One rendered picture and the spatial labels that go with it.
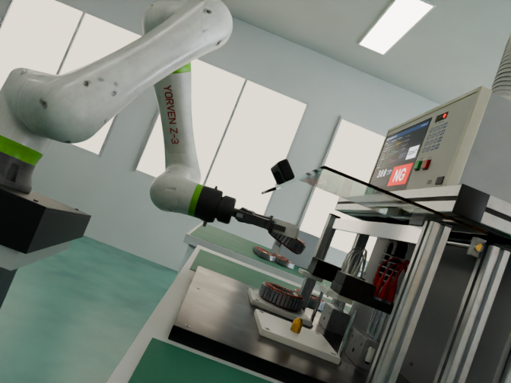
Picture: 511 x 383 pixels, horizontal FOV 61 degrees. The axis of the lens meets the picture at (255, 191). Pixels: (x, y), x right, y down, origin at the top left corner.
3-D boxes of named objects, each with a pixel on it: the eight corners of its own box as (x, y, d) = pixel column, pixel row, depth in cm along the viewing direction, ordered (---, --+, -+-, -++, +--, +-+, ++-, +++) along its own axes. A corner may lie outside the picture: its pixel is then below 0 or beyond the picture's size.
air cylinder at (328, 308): (325, 329, 104) (332, 308, 105) (318, 321, 112) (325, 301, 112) (344, 337, 105) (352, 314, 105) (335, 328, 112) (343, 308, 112)
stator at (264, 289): (258, 299, 102) (263, 284, 102) (257, 291, 113) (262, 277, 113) (302, 317, 102) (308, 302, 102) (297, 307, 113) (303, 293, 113)
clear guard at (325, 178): (274, 188, 63) (289, 150, 64) (260, 194, 87) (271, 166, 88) (475, 269, 65) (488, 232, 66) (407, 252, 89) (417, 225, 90)
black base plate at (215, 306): (167, 339, 62) (172, 324, 62) (195, 272, 126) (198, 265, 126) (463, 450, 65) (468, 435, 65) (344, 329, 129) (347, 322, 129)
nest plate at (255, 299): (250, 304, 100) (252, 299, 100) (246, 291, 114) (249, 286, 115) (310, 327, 100) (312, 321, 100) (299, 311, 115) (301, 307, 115)
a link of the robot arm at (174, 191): (141, 211, 117) (147, 175, 113) (156, 194, 129) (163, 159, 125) (190, 226, 117) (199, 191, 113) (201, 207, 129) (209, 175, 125)
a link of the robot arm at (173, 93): (144, 74, 116) (185, 74, 115) (158, 70, 127) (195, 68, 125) (161, 200, 130) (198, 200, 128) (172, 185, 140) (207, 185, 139)
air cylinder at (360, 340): (355, 365, 80) (366, 337, 81) (344, 352, 88) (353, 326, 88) (380, 375, 81) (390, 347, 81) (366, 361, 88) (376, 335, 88)
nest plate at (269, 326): (259, 334, 75) (261, 327, 75) (253, 314, 90) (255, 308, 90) (338, 365, 76) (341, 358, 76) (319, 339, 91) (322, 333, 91)
